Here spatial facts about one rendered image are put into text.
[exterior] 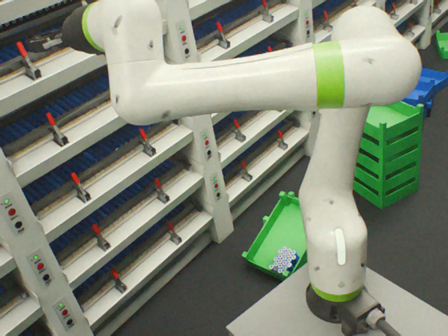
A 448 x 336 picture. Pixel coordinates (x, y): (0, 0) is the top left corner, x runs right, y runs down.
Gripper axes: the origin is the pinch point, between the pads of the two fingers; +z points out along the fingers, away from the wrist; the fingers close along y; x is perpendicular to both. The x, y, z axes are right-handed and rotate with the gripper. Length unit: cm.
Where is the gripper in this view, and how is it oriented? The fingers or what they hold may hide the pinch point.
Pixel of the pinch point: (42, 41)
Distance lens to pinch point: 120.3
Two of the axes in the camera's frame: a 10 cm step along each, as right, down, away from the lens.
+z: -7.1, -0.7, 7.0
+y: 6.3, -5.1, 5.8
